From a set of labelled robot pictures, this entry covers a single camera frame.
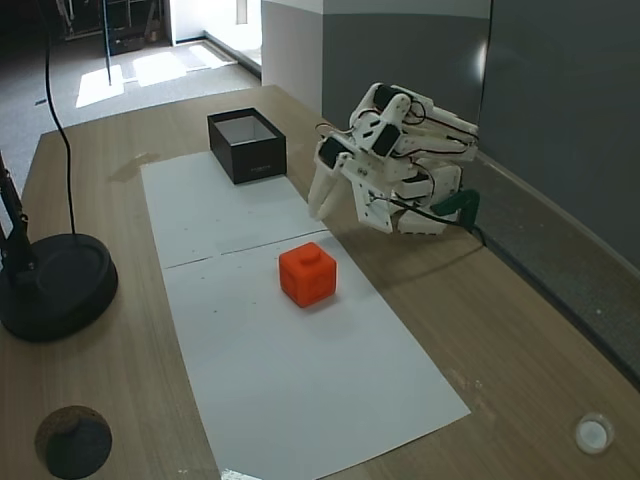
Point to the green table clamp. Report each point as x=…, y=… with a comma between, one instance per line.
x=457, y=202

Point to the thin metal pole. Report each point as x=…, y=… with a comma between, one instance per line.
x=107, y=45

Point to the orange cube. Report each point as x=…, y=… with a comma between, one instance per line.
x=307, y=277

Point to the round cork coaster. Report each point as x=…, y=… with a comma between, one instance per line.
x=52, y=425

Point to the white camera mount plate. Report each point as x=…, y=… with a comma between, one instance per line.
x=371, y=177

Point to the white paper sheet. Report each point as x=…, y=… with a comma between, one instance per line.
x=300, y=375
x=220, y=210

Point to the white round plastic cap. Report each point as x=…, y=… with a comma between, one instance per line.
x=593, y=434

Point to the black desk lamp stand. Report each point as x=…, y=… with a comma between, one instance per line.
x=60, y=290

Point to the dark brown open box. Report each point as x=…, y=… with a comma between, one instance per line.
x=255, y=160

